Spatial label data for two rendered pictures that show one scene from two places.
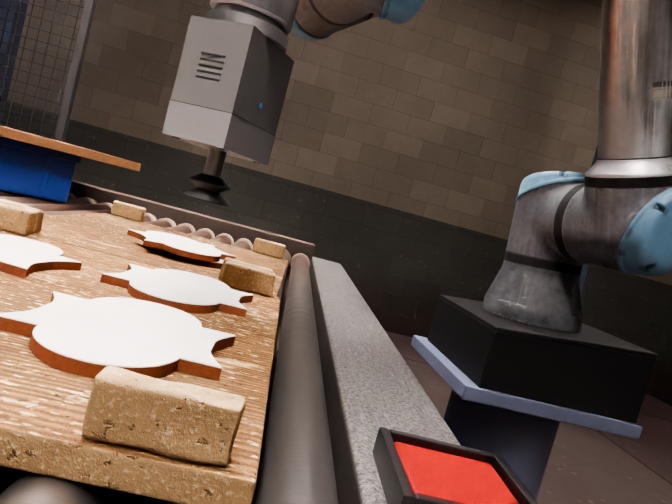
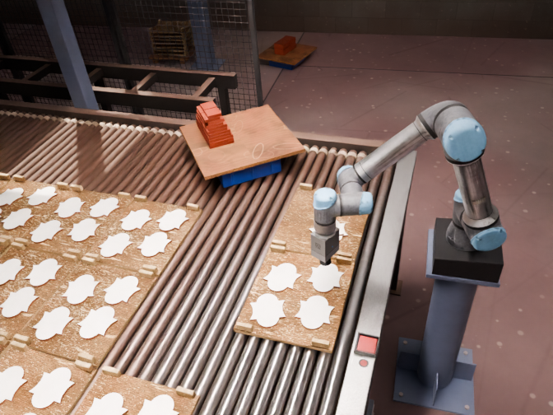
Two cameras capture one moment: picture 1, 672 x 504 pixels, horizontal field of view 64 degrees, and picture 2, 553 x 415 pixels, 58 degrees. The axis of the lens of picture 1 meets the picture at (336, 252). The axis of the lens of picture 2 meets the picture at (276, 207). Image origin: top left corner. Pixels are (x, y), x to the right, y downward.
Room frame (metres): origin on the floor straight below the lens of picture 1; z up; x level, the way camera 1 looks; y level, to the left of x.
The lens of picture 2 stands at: (-0.71, -0.29, 2.35)
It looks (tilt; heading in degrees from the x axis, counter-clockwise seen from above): 39 degrees down; 26
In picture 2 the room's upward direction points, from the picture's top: 5 degrees counter-clockwise
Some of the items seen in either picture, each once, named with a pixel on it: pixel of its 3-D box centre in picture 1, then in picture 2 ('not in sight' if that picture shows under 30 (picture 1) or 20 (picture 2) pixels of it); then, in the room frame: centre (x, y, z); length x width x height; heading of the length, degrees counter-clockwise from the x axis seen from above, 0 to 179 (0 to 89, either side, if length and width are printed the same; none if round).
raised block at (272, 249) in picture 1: (269, 248); not in sight; (1.01, 0.12, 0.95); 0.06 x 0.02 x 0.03; 94
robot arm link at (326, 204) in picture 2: not in sight; (326, 206); (0.50, 0.13, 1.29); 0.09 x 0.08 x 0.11; 116
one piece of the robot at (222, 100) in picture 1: (224, 87); (322, 239); (0.50, 0.14, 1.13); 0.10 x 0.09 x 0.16; 72
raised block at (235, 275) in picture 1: (248, 278); (344, 260); (0.60, 0.09, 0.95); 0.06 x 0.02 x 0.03; 96
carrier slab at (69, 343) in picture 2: not in sight; (88, 305); (0.07, 0.91, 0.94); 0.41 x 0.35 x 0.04; 4
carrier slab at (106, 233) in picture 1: (170, 249); (323, 222); (0.80, 0.24, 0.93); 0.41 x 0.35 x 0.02; 4
